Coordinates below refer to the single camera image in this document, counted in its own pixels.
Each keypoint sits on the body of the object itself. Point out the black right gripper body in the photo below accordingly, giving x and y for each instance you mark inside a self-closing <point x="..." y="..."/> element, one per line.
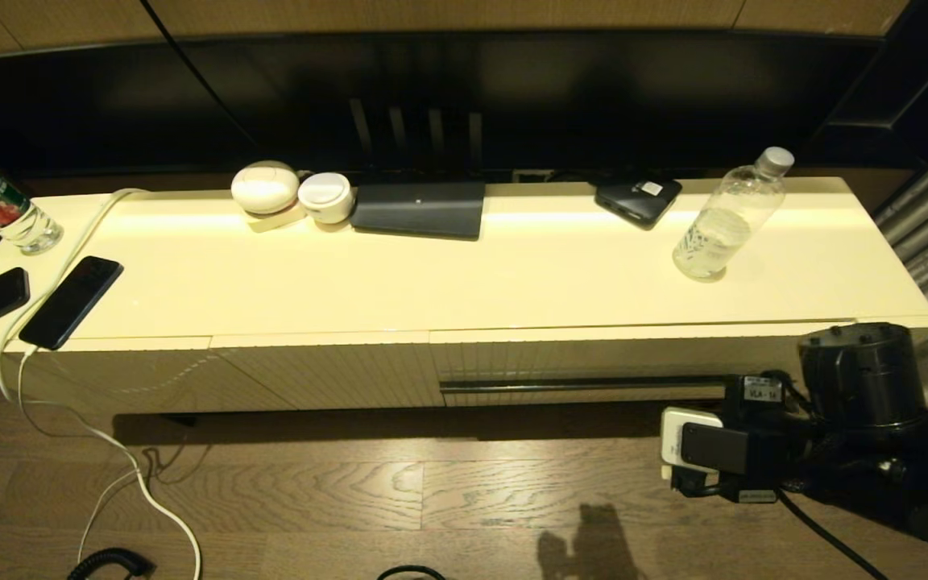
<point x="774" y="451"/>

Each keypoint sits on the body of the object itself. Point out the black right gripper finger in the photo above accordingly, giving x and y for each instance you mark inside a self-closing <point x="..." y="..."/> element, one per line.
<point x="693" y="484"/>

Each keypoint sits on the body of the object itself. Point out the clear bottle with grey cap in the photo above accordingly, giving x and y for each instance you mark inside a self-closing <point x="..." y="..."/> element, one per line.
<point x="723" y="229"/>

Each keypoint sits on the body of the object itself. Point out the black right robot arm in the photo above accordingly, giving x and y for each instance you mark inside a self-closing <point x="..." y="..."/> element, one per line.
<point x="863" y="370"/>

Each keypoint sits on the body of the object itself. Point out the cream ribbed cabinet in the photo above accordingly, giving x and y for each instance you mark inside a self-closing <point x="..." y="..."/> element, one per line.
<point x="512" y="274"/>

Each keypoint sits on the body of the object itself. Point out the black box with white sticker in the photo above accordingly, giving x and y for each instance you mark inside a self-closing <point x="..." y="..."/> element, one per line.
<point x="635" y="204"/>

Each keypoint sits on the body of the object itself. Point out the dark grey flat router box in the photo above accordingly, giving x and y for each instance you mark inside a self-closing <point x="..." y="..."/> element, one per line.
<point x="420" y="209"/>

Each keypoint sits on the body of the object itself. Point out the black flat television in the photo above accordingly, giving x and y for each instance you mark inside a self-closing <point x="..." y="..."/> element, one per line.
<point x="512" y="97"/>

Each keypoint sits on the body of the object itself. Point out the white round jar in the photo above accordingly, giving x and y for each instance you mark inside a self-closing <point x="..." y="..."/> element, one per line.
<point x="325" y="196"/>

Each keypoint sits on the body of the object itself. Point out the white oval speaker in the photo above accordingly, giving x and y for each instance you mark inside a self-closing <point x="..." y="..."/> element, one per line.
<point x="263" y="188"/>

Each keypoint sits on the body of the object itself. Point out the black smartphone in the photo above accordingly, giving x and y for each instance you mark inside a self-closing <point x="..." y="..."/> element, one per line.
<point x="72" y="301"/>

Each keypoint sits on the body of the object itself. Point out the water bottle with green-red label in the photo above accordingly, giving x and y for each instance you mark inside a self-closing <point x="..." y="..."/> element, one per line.
<point x="3" y="212"/>

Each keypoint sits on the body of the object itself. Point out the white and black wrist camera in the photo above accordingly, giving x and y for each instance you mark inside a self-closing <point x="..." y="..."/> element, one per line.
<point x="714" y="447"/>

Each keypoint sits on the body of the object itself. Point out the wall socket plate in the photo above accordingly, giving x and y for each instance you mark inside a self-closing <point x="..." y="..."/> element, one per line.
<point x="530" y="176"/>

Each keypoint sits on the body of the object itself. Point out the dark wooden wall frame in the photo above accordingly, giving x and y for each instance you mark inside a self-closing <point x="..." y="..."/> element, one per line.
<point x="915" y="80"/>

